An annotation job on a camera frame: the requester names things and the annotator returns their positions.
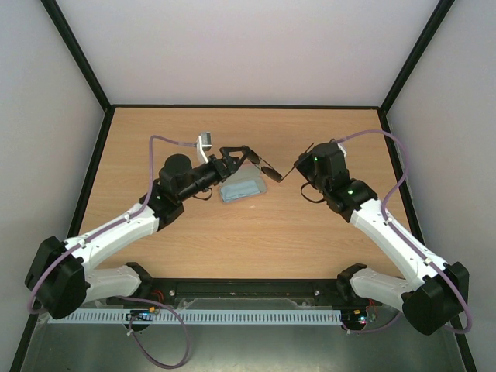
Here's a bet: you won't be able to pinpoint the pink glasses case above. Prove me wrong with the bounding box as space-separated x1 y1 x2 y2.
219 164 267 204

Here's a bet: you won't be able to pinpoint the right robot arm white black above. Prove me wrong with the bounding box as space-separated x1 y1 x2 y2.
294 140 470 335

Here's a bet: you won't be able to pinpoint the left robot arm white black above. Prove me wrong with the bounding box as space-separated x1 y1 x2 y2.
25 146 251 319

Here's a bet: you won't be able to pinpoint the left controller board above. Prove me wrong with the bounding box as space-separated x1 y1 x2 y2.
124 306 160 322

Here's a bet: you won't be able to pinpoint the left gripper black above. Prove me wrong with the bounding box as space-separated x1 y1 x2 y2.
178 147 251 202

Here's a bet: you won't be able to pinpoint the light blue slotted cable duct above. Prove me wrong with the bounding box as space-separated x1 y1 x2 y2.
47 308 342 326

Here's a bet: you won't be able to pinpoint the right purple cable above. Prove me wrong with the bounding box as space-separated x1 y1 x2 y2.
335 129 474 336

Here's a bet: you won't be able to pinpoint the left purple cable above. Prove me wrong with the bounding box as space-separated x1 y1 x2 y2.
26 135 202 369

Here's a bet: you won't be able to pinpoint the black gold sunglasses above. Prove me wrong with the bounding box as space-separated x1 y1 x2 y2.
243 146 295 183

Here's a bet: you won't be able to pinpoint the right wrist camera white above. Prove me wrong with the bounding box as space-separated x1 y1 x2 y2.
330 139 347 158

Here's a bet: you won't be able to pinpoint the controller board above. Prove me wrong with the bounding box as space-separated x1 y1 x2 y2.
341 305 378 328
124 306 160 322

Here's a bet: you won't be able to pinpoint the purple cable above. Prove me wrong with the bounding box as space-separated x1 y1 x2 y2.
26 135 202 369
335 129 474 336

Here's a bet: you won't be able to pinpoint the light blue cleaning cloth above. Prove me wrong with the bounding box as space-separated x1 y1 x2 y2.
220 180 262 203

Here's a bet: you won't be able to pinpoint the right controller board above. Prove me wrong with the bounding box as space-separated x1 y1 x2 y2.
341 305 378 328

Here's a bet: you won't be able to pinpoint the black enclosure frame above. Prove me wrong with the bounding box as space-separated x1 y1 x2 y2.
1 1 495 371

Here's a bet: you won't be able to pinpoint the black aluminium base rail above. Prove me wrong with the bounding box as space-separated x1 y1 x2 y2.
106 277 388 309

